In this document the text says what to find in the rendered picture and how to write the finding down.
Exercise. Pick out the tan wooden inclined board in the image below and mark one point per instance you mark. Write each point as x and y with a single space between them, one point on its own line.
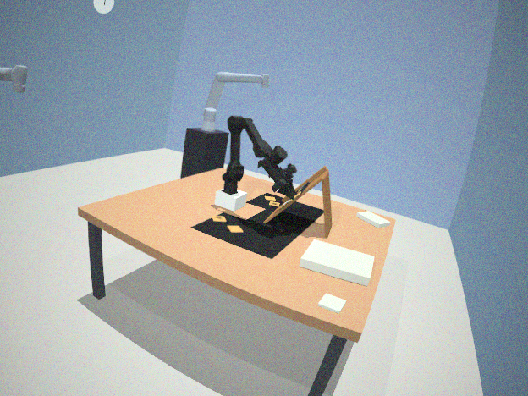
320 176

